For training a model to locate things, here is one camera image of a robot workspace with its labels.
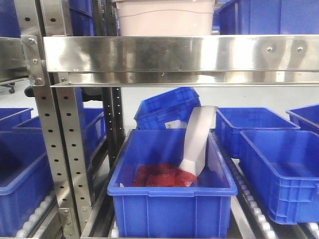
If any blue bin right front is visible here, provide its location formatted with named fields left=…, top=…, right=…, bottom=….
left=239, top=130, right=319, bottom=225

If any blue bin front centre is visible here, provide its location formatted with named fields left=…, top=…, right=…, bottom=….
left=107, top=129, right=237, bottom=238

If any white lidded storage bin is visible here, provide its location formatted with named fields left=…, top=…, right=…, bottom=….
left=112, top=0, right=215, bottom=36

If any blue bin right back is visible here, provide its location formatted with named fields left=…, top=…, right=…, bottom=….
left=215, top=107, right=301, bottom=158

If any steel shelf rack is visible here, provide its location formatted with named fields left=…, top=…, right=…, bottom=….
left=0, top=0, right=319, bottom=239

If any blue bin tilted back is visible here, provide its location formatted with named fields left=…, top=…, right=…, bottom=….
left=134, top=87, right=201, bottom=129

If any blue bin left middle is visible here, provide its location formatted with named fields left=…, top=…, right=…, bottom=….
left=12, top=108, right=107, bottom=156

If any blue bin left front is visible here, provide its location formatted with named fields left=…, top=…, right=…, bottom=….
left=0, top=132, right=53, bottom=237

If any blue bin upper left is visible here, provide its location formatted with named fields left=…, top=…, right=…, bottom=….
left=69, top=0, right=95, bottom=36

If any blue bin upper right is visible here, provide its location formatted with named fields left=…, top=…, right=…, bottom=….
left=217, top=0, right=319, bottom=35

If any blue bin far left back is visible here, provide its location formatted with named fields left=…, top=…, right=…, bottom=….
left=0, top=108, right=33, bottom=131

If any blue bin far right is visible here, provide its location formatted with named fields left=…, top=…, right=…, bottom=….
left=286, top=104, right=319, bottom=134

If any red mesh bag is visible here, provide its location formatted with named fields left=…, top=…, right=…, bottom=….
left=132, top=163, right=197, bottom=187

